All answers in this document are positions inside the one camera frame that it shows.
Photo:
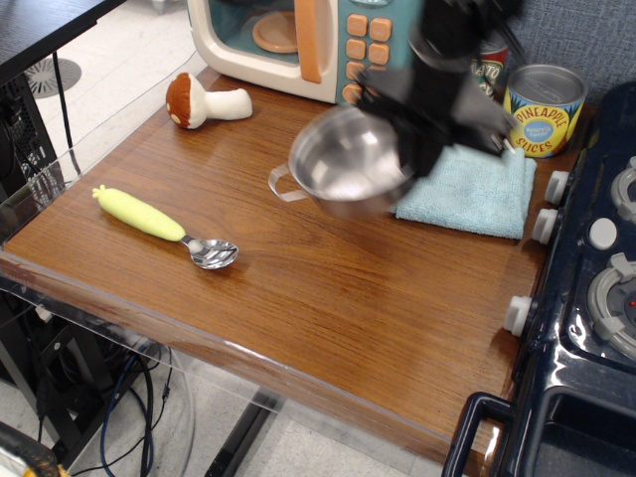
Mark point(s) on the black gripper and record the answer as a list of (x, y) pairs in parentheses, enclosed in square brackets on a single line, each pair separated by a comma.
[(434, 102)]

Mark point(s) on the small steel pan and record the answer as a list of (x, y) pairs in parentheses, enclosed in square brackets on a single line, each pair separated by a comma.
[(348, 161)]

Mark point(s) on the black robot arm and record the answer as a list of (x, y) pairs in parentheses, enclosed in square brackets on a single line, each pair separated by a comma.
[(448, 23)]

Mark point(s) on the light blue folded cloth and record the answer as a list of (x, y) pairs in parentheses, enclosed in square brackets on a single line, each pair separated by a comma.
[(471, 191)]

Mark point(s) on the tomato sauce can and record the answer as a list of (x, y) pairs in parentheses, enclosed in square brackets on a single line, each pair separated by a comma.
[(488, 67)]

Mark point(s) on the pineapple slices can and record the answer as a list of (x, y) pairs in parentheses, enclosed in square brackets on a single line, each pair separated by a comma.
[(546, 101)]

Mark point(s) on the toy microwave oven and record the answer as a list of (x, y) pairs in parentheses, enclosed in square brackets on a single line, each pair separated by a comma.
[(311, 48)]

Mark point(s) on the plush mushroom toy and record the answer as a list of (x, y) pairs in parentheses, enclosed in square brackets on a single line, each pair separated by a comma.
[(189, 105)]

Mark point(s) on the dark blue toy stove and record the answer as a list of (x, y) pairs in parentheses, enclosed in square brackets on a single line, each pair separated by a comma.
[(572, 412)]

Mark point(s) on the black table leg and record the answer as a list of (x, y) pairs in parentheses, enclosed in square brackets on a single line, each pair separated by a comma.
[(240, 440)]

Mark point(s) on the black side desk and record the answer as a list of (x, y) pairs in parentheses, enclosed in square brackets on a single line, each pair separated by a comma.
[(32, 30)]

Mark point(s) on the yellow handled spoon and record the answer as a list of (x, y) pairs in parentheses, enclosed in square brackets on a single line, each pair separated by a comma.
[(206, 253)]

